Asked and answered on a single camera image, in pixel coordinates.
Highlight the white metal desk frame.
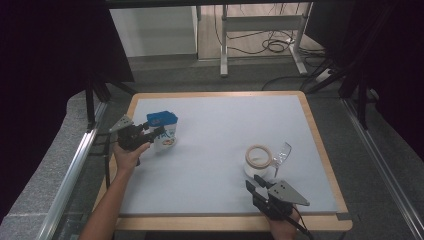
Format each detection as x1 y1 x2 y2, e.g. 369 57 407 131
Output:
219 3 309 78

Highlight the person's left hand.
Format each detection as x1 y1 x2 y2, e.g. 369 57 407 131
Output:
113 142 151 173

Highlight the person's right hand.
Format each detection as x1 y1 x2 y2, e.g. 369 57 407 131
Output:
266 206 301 240

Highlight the black metal stand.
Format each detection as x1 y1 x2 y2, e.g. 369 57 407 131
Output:
84 75 138 130
299 56 372 131

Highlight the white table mat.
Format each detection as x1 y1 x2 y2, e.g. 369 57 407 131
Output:
118 94 338 216

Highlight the white cabinet panel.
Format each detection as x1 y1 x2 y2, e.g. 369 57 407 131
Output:
109 6 198 58

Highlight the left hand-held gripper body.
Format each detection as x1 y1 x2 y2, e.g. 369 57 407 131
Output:
109 114 151 151

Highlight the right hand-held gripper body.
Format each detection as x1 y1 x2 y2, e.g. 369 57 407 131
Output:
252 180 311 221

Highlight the aluminium floor rail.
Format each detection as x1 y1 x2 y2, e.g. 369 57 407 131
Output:
36 101 108 240
342 98 424 234

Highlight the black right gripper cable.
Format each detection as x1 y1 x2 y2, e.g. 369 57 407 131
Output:
286 205 315 240

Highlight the tangle of black floor cables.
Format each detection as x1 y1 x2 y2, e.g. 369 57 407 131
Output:
229 29 328 58

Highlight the glass jar with wooden rim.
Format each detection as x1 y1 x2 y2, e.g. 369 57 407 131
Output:
243 142 293 180

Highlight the white power strip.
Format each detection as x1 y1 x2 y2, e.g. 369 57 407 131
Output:
314 68 333 83

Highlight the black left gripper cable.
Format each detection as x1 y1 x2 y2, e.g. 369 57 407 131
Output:
96 132 121 189

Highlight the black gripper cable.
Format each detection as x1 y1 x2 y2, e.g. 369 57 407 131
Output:
96 132 121 189
286 205 315 240

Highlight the black curtain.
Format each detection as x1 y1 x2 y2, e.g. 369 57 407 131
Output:
306 0 424 164
0 0 135 221

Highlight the white and blue pouch bag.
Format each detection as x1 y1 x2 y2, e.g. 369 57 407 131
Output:
146 110 179 153

